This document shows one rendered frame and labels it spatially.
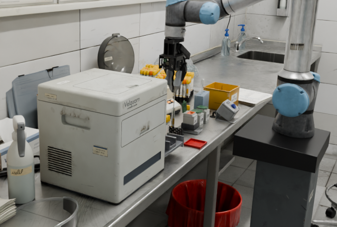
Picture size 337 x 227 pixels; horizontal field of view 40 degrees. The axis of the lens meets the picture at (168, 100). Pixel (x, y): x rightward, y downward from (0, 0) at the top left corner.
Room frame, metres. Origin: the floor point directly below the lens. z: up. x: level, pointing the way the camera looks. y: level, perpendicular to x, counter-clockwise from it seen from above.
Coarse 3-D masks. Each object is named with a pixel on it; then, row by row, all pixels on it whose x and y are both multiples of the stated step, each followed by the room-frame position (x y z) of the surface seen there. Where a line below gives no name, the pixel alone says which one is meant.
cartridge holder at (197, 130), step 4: (184, 124) 1.76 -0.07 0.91; (188, 124) 1.75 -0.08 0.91; (196, 124) 1.76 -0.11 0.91; (184, 128) 1.75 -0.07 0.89; (188, 128) 1.75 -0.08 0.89; (192, 128) 1.74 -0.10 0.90; (196, 128) 1.76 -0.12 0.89; (200, 128) 1.77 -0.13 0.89; (188, 132) 1.74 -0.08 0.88; (192, 132) 1.74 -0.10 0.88; (196, 132) 1.73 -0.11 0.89
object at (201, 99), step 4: (200, 92) 2.00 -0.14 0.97; (204, 92) 2.00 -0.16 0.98; (208, 92) 2.01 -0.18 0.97; (196, 96) 1.95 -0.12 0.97; (200, 96) 1.94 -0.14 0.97; (204, 96) 1.95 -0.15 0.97; (208, 96) 2.02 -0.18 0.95; (196, 100) 1.95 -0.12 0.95; (200, 100) 1.94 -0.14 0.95; (204, 100) 1.96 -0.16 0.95; (208, 100) 2.02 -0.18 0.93; (196, 104) 1.95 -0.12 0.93; (200, 104) 1.94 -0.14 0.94; (204, 104) 1.96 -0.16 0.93; (208, 104) 2.03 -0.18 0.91
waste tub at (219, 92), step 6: (210, 84) 2.17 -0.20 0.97; (216, 84) 2.21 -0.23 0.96; (222, 84) 2.20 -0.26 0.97; (228, 84) 2.18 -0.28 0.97; (210, 90) 2.09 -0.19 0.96; (216, 90) 2.07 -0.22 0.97; (222, 90) 2.06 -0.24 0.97; (228, 90) 2.18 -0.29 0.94; (234, 90) 2.10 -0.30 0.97; (210, 96) 2.09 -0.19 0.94; (216, 96) 2.07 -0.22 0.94; (222, 96) 2.06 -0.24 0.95; (228, 96) 2.04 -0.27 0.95; (234, 96) 2.10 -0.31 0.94; (210, 102) 2.08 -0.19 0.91; (216, 102) 2.07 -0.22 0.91; (234, 102) 2.11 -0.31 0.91; (210, 108) 2.08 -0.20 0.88; (216, 108) 2.07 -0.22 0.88
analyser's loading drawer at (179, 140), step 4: (168, 136) 1.51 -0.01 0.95; (172, 136) 1.56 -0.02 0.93; (176, 136) 1.56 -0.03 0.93; (180, 136) 1.55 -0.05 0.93; (168, 140) 1.51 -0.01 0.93; (172, 140) 1.50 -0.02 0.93; (176, 140) 1.56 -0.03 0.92; (180, 140) 1.55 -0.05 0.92; (168, 144) 1.46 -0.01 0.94; (172, 144) 1.50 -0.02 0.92; (176, 144) 1.52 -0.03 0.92; (180, 144) 1.52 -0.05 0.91; (168, 148) 1.46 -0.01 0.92; (172, 148) 1.48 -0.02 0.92; (176, 148) 1.49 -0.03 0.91; (168, 152) 1.44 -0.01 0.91; (164, 156) 1.42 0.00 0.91
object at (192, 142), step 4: (188, 140) 1.65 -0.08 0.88; (192, 140) 1.66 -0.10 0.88; (196, 140) 1.66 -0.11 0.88; (200, 140) 1.65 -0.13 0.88; (184, 144) 1.61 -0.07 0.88; (188, 144) 1.60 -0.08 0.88; (192, 144) 1.62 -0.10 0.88; (196, 144) 1.62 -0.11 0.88; (200, 144) 1.63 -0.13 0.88; (204, 144) 1.62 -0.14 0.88; (200, 148) 1.58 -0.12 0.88
